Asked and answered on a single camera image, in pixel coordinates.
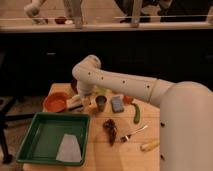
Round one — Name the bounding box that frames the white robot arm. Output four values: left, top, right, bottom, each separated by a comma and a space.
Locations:
72, 55, 213, 171

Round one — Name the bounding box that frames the metal cup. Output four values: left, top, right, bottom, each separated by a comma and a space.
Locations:
95, 95, 107, 112

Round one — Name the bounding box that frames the green translucent cup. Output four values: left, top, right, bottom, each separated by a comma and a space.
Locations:
96, 87, 107, 95

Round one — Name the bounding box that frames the dark maroon bowl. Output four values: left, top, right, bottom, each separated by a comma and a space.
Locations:
71, 79, 78, 94

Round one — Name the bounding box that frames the blue sponge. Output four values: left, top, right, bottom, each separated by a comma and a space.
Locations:
111, 96, 124, 113

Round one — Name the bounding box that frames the orange bowl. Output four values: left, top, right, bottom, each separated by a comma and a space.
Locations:
43, 92, 68, 112

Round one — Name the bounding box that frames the orange tomato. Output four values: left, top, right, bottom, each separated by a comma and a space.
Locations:
123, 95, 134, 104

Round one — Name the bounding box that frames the silver fork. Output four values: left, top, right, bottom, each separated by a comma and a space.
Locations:
120, 125, 148, 143

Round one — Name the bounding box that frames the white folded cloth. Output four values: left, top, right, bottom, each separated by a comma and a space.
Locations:
56, 134, 82, 162

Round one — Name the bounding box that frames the green plastic tray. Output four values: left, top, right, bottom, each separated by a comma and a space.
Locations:
16, 112, 90, 167

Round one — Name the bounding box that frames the yellow banana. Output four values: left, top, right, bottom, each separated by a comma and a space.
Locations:
140, 140, 160, 152

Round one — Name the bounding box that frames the black office chair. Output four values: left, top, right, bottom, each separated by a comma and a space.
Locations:
0, 46, 38, 165

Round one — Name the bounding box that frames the small red bowl background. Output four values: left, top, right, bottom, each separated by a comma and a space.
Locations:
55, 16, 67, 24

